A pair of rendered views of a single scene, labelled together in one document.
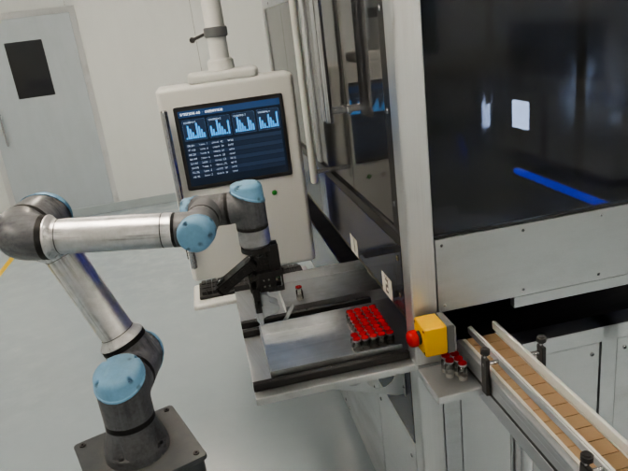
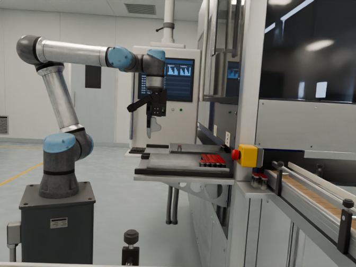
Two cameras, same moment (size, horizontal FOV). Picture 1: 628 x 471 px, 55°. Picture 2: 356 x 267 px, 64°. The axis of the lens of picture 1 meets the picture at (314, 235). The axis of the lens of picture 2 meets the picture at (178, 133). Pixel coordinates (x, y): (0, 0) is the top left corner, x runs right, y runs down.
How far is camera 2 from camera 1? 0.56 m
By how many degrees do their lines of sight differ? 14
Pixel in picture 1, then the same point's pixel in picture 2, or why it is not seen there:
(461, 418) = (259, 226)
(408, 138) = (252, 31)
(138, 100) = not seen: hidden behind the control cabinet
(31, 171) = (81, 120)
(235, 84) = (172, 50)
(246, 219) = (152, 68)
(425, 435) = (234, 231)
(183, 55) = not seen: hidden behind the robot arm
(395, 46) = not seen: outside the picture
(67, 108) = (104, 96)
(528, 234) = (319, 109)
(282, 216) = (182, 123)
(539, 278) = (322, 141)
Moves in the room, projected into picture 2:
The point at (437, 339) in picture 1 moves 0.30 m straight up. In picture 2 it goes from (250, 156) to (258, 69)
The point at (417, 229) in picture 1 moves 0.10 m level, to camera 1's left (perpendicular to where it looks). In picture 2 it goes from (249, 89) to (222, 88)
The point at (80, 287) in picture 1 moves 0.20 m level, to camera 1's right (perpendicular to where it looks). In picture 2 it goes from (55, 92) to (101, 94)
